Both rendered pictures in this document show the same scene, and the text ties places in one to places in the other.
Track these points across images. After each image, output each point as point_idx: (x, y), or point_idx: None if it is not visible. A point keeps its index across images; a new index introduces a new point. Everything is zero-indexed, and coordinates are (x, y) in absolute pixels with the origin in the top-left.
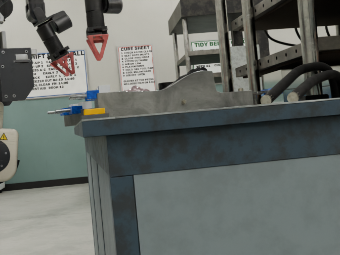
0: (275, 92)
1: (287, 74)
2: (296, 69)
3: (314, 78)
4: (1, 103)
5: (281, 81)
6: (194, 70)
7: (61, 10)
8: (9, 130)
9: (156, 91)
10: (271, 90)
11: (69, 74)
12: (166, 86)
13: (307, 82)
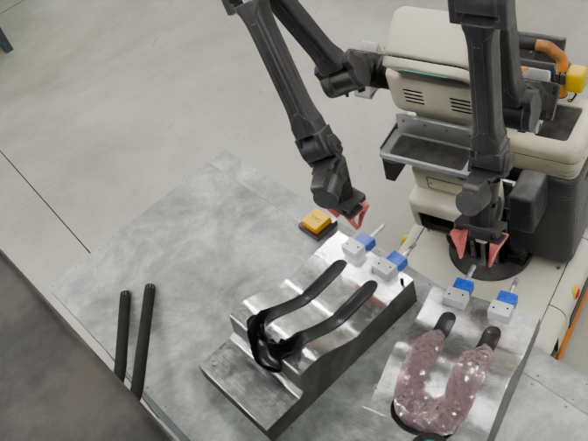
0: (143, 298)
1: (142, 352)
2: (133, 377)
3: (114, 370)
4: (412, 168)
5: (142, 324)
6: (257, 313)
7: (465, 181)
8: (411, 192)
9: (289, 277)
10: (145, 295)
11: (488, 266)
12: (324, 334)
13: (117, 337)
